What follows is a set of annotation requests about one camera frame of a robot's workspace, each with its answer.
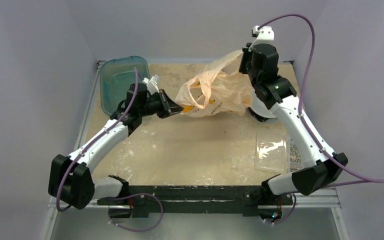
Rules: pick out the aluminium frame rail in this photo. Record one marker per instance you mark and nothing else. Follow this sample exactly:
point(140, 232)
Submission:
point(324, 198)

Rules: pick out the clear screw box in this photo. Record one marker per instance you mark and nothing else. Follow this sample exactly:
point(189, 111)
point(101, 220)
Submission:
point(295, 162)

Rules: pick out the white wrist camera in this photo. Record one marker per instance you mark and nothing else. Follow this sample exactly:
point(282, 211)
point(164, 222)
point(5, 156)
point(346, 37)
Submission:
point(152, 84)
point(263, 35)

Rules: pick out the orange plastic bag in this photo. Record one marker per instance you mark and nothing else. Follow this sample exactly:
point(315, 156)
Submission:
point(220, 87)

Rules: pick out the teal plastic container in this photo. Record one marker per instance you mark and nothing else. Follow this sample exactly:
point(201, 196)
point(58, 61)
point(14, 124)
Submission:
point(116, 76)

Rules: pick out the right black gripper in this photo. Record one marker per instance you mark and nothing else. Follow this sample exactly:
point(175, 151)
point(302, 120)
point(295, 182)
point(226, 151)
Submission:
point(245, 66)

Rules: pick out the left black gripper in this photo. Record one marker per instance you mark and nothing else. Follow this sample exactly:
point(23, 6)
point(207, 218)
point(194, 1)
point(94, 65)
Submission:
point(171, 106)

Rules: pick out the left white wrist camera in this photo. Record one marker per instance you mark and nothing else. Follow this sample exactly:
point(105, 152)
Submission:
point(152, 84)

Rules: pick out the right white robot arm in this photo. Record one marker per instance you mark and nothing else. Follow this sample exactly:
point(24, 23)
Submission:
point(319, 159)

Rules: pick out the white filament spool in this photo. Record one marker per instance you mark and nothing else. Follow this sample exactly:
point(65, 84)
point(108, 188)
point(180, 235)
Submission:
point(263, 114)

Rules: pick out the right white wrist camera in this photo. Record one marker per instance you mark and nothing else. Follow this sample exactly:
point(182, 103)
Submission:
point(263, 35)

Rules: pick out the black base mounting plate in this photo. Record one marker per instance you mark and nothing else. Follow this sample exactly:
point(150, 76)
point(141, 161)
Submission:
point(246, 200)

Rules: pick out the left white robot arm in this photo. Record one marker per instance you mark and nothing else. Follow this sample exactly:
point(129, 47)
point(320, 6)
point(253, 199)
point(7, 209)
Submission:
point(71, 180)

